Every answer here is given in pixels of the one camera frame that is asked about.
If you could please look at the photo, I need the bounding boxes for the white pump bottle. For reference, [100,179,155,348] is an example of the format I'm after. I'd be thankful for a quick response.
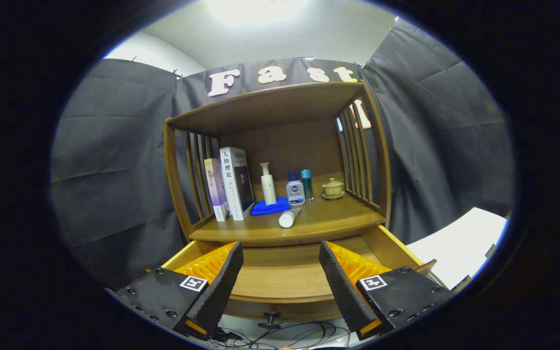
[260,162,278,206]

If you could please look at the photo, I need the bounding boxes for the white bottle with blue cap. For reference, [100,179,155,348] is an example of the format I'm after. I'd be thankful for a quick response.
[286,172,306,207]

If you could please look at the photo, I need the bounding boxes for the black backdrop cloth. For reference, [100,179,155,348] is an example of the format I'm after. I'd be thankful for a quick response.
[49,19,516,287]

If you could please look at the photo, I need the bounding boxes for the brown wooden cabinet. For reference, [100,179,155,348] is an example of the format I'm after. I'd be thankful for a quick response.
[163,80,392,324]

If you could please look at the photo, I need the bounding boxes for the wooden drawer with black knob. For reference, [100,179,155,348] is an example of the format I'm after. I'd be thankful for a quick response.
[161,225,437,330]

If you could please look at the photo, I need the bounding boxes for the white flat surface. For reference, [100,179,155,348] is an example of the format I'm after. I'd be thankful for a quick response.
[405,207,509,290]

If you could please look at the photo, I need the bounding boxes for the white squeeze tube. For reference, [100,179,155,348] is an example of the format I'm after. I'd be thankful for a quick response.
[279,208,302,228]

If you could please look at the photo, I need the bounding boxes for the wooden countertop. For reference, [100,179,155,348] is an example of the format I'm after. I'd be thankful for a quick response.
[189,192,386,247]

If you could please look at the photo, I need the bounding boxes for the teal bottle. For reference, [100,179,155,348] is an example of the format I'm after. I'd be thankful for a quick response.
[301,169,315,204]

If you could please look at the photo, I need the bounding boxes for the white book with dark cover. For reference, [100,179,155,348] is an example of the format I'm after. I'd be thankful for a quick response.
[219,147,255,221]

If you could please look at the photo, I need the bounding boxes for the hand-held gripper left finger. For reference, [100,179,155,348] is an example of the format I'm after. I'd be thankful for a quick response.
[115,241,245,339]

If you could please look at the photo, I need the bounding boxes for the blue folded cloth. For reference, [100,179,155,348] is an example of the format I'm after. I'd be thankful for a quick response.
[251,196,291,216]

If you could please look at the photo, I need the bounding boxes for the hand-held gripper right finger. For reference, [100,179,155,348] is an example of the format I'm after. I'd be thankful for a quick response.
[319,240,473,341]

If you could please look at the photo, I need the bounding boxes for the beige lidded teacup with saucer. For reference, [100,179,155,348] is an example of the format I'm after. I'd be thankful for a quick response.
[322,177,345,200]

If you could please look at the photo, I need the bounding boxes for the purple book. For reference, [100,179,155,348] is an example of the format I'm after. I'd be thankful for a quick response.
[204,157,230,222]

